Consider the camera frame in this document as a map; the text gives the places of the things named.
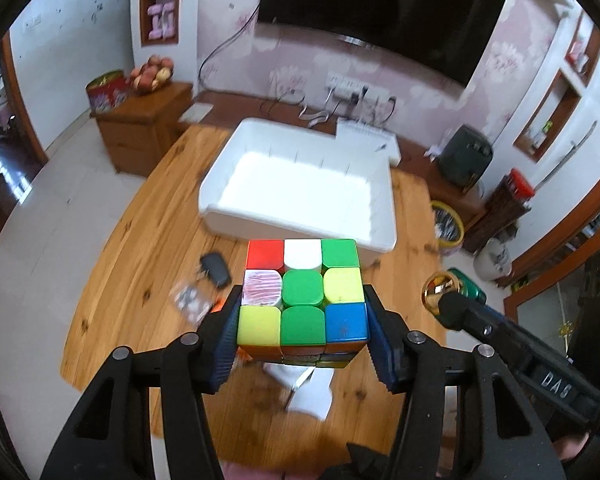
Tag clear plastic small box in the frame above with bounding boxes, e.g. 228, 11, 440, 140
173, 283, 214, 328

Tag multicolour Rubik's cube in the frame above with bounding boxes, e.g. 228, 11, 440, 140
237, 238, 370, 368

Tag white plastic scoop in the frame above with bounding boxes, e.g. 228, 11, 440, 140
263, 363, 334, 422

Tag orange round tape measure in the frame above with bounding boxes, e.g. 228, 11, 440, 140
209, 298, 225, 313

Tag gold round compact case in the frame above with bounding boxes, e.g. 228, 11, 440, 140
420, 271, 463, 315

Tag black power adapter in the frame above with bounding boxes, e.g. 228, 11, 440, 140
198, 252, 232, 289

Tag wooden round table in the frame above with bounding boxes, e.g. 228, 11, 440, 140
60, 126, 444, 474

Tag yellow rimmed waste bin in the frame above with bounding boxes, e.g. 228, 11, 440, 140
430, 200, 465, 256

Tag white small bucket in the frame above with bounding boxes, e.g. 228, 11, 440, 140
474, 238, 513, 281

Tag white plastic storage bin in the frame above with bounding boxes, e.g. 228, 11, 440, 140
198, 118, 398, 266

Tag low wooden TV bench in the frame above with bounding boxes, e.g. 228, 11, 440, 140
194, 91, 486, 223

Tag dark stand with red lid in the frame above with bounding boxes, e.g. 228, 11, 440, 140
463, 168, 535, 254

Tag white router box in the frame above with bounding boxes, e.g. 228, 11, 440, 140
336, 118, 402, 167

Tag wooden side cabinet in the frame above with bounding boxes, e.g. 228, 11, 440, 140
91, 82, 194, 177

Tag red round tin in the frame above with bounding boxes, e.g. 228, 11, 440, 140
85, 70, 131, 114

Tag fruit bowl with apples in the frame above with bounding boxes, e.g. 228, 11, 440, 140
129, 55, 174, 94

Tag pink dumbbells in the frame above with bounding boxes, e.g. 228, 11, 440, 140
147, 1, 176, 41

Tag white wall power strip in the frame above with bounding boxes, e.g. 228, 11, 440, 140
325, 72, 392, 104

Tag black wall television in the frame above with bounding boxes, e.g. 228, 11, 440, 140
258, 0, 506, 86

